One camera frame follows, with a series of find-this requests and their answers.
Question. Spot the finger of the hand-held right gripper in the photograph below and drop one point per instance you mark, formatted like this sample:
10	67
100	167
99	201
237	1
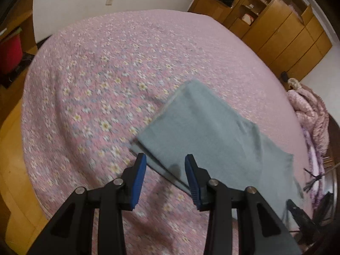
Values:
302	219

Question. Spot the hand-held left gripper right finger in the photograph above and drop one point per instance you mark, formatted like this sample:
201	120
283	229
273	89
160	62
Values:
192	180

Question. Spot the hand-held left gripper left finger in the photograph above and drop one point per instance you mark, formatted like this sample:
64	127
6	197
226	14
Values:
139	180

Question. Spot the grey pants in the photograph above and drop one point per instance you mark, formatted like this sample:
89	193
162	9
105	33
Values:
212	127

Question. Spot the lilac patterned pillow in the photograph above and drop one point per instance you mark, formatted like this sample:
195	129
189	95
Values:
316	164

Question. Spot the wooden headboard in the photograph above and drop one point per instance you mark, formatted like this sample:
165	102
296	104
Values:
333	138

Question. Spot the pink floral bed sheet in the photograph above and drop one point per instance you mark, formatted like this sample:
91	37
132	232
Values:
106	85

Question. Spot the pink quilt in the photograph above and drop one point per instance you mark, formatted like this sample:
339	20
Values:
310	109

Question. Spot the beige plush toy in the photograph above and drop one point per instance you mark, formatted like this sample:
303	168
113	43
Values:
294	83

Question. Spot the small black object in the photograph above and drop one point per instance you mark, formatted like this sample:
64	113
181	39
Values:
284	75

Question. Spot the pink box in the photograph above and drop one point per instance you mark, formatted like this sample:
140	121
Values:
247	18

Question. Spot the wooden wardrobe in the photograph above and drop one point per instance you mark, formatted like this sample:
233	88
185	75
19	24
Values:
287	37

